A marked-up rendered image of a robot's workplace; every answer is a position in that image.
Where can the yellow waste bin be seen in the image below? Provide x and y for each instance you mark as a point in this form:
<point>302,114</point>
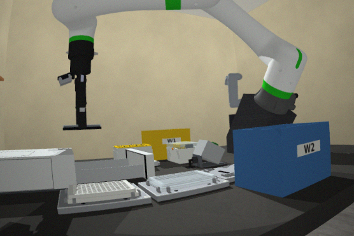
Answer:
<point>159,138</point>

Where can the blue bin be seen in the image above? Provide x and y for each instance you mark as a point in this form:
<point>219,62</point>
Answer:
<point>282,159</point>

